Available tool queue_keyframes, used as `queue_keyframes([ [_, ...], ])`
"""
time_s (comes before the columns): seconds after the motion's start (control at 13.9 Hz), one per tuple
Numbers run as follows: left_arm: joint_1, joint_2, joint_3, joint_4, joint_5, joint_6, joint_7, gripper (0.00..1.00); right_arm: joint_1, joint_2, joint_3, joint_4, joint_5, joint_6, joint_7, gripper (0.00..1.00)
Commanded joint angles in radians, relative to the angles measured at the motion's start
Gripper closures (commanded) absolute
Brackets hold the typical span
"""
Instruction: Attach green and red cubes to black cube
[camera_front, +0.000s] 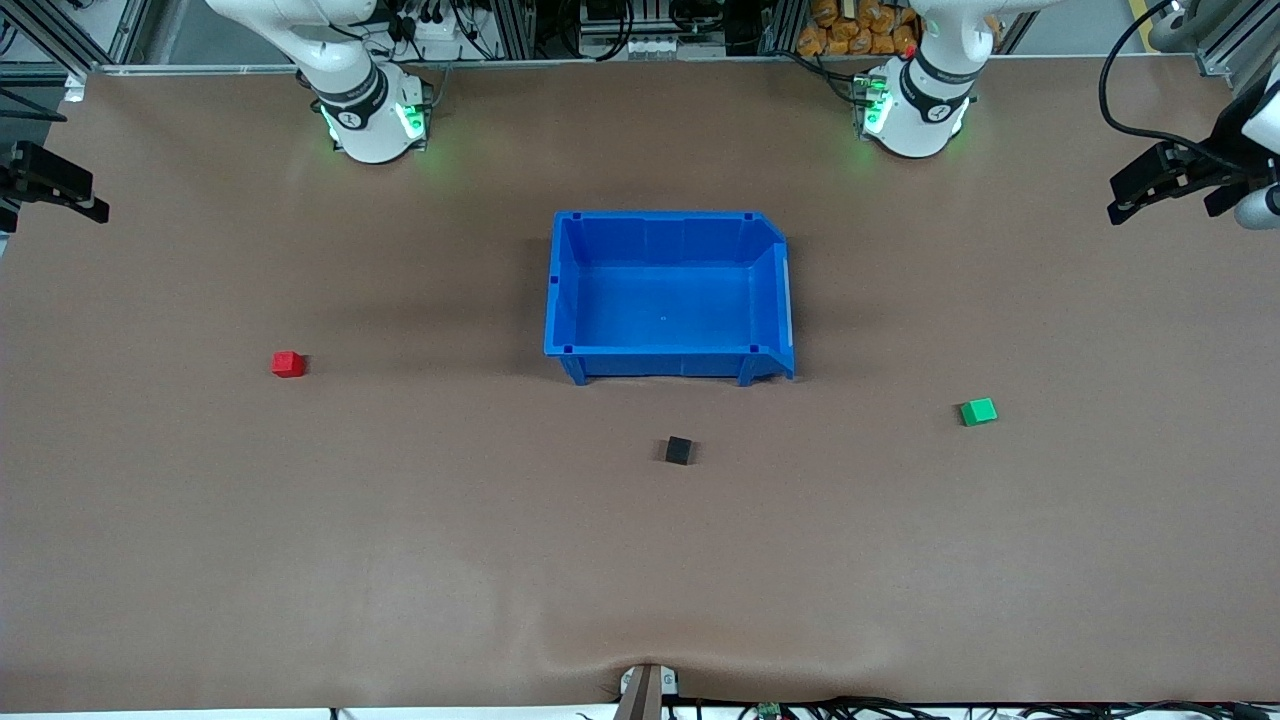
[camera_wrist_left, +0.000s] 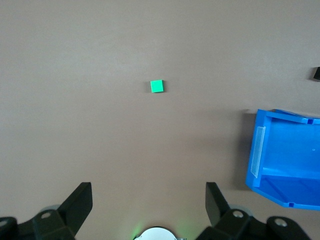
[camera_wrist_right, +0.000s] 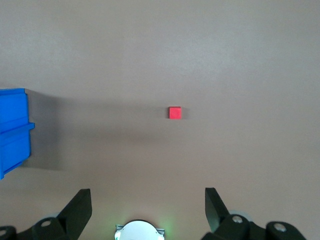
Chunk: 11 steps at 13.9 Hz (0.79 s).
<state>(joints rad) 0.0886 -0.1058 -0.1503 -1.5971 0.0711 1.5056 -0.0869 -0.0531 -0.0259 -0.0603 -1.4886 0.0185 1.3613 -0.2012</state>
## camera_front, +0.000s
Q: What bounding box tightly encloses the aluminium frame structure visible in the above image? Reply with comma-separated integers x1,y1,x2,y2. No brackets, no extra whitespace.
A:
0,0,151,76
1195,0,1280,76

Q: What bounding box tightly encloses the blue plastic storage bin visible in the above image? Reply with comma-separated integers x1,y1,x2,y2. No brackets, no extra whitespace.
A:
543,210,797,387

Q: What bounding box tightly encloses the metal camera mount clamp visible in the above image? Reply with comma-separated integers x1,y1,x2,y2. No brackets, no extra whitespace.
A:
620,663,679,720

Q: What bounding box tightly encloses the white power strip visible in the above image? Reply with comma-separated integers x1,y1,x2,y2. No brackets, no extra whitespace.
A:
385,10,471,63

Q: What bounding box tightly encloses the bag of orange snacks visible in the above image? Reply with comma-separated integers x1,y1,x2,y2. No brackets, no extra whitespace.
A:
797,0,919,57

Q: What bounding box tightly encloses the table cover mat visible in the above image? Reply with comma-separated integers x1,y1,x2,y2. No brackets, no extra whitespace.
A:
0,58,1280,713

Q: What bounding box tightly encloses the aluminium frame post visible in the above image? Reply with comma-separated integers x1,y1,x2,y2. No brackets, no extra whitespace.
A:
758,0,806,56
488,0,536,61

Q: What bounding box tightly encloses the metal table edge rail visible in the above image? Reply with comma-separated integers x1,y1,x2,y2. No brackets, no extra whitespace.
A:
85,56,1216,79

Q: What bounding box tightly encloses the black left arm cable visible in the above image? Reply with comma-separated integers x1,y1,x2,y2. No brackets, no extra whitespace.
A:
1098,0,1216,151

